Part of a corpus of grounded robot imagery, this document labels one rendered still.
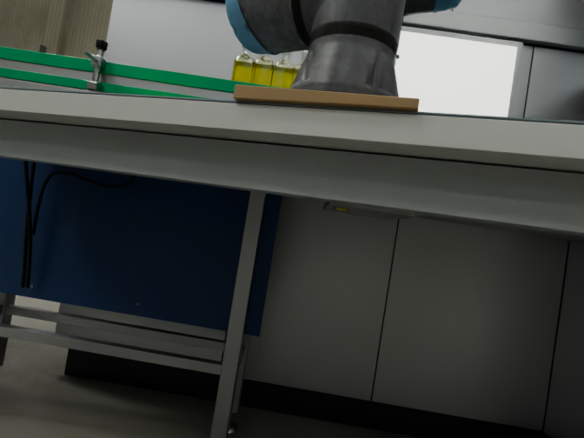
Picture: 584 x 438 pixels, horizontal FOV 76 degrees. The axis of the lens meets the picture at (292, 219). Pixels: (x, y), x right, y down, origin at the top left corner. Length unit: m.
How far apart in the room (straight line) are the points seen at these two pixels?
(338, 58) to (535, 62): 1.13
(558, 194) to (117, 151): 0.55
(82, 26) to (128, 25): 5.28
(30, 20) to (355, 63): 7.25
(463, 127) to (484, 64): 1.03
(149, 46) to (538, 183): 1.27
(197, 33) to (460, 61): 0.87
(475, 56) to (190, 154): 1.10
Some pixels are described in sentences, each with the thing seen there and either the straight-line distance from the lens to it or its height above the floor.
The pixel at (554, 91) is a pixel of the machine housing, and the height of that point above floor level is 1.19.
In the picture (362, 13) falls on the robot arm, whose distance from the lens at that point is 0.51.
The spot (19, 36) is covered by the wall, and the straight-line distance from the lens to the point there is 7.66.
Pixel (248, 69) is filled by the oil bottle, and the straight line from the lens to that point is 1.16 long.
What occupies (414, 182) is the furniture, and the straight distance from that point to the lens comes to 0.44.
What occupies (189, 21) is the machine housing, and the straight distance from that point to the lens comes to 1.47.
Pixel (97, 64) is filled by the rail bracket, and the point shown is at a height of 0.94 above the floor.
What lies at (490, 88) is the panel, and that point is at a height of 1.16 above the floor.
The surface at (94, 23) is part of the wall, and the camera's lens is 6.68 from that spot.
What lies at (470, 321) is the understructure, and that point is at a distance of 1.37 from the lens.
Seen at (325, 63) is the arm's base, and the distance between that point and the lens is 0.48.
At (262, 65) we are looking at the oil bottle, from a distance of 1.16.
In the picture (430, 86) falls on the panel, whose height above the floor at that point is 1.14.
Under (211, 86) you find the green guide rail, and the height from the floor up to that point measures 0.94.
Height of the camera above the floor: 0.61
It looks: 2 degrees up
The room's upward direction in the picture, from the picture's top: 9 degrees clockwise
